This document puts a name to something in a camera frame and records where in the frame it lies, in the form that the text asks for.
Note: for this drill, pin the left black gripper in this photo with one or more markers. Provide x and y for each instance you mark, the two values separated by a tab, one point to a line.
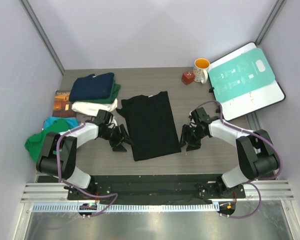
117	143

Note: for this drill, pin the brown picture book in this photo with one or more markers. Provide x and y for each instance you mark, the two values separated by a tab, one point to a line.
62	106

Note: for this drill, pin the turquoise shirt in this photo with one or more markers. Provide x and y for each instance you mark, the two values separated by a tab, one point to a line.
71	122

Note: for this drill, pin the dark green folded shirt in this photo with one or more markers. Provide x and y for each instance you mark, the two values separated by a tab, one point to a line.
113	95

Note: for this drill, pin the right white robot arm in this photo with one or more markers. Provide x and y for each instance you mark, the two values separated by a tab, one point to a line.
255	151

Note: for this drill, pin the red cube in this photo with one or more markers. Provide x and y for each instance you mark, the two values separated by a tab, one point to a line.
187	77

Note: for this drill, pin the teal folding template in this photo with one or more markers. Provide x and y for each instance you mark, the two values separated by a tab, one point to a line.
241	75

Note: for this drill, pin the white board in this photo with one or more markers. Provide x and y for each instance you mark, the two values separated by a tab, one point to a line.
251	101

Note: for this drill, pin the white folded shirt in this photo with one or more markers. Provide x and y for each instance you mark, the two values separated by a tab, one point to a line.
92	109

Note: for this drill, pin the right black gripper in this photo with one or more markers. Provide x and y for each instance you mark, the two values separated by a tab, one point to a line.
186	131

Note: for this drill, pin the bright green crumpled shirt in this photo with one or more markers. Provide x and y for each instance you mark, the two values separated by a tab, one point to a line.
35	142

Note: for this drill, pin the white mug orange inside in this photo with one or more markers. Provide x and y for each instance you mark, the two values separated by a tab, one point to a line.
200	70

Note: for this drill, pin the black t shirt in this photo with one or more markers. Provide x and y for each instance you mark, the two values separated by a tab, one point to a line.
150	124

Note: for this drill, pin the navy blue folded shirt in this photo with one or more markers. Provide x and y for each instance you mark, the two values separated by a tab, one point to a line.
92	87

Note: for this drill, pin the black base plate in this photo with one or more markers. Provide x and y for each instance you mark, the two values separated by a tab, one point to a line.
170	189

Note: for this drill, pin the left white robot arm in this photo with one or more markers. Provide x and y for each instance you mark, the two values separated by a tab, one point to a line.
58	153

